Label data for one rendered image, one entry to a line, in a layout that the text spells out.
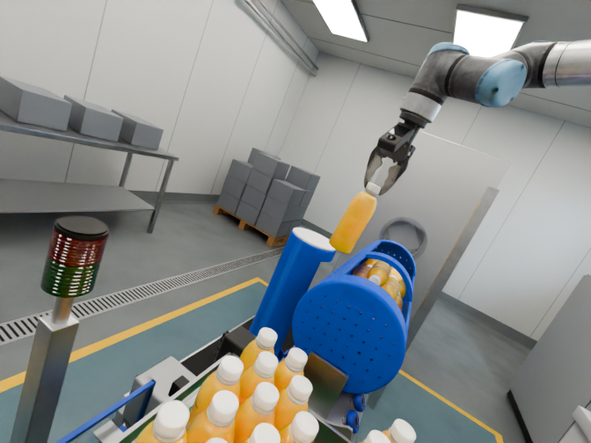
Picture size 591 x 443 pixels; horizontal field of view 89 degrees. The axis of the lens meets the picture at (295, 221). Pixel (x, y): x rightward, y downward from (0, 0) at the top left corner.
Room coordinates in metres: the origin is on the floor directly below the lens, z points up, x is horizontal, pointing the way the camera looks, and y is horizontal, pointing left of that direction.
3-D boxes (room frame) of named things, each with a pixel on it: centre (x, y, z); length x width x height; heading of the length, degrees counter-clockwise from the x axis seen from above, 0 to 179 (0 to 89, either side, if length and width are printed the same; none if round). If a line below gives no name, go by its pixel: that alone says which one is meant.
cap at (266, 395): (0.40, -0.07, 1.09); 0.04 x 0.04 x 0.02
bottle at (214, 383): (0.43, 0.00, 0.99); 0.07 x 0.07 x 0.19
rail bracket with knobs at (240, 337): (0.64, 0.00, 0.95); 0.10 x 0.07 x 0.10; 70
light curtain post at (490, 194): (1.91, -1.02, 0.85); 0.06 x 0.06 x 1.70; 70
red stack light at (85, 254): (0.38, 0.27, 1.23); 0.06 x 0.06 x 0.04
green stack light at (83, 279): (0.38, 0.27, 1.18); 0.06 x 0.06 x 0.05
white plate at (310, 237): (1.69, -0.14, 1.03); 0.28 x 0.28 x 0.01
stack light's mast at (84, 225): (0.38, 0.27, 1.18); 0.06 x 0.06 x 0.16
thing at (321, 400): (0.62, -0.20, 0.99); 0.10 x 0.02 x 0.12; 70
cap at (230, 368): (0.43, 0.00, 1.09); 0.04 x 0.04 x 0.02
